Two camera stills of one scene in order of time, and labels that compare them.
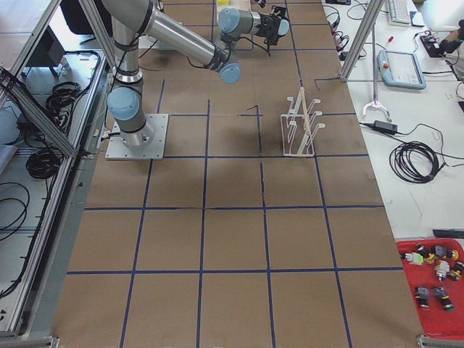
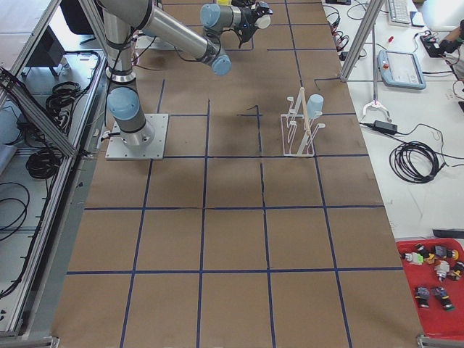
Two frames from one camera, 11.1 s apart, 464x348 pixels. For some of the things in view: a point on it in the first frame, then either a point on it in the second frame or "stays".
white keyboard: (399, 11) stays
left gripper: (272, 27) -> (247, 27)
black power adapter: (388, 127) stays
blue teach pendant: (400, 69) stays
